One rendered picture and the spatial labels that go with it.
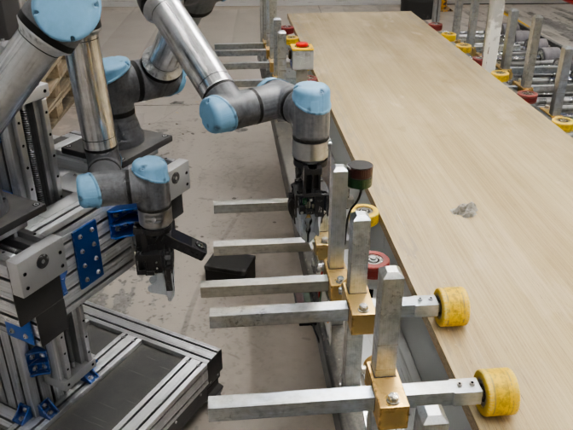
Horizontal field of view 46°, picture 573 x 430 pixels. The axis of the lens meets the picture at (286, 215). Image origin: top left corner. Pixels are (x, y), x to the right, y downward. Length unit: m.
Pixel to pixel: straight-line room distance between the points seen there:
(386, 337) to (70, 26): 0.78
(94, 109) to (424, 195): 0.95
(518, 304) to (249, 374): 1.36
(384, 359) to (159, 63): 1.05
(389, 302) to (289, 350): 1.69
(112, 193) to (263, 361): 1.41
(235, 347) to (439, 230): 1.25
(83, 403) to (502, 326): 1.39
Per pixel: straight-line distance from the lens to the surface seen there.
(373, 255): 1.64
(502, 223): 1.86
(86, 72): 1.49
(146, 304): 3.07
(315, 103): 1.31
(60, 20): 1.31
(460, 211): 1.88
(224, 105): 1.32
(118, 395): 2.32
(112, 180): 1.46
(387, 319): 1.11
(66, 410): 2.31
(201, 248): 1.55
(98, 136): 1.54
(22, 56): 1.35
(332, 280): 1.60
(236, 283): 1.60
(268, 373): 2.65
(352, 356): 1.48
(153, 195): 1.46
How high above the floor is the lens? 1.76
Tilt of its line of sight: 28 degrees down
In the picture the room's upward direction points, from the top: straight up
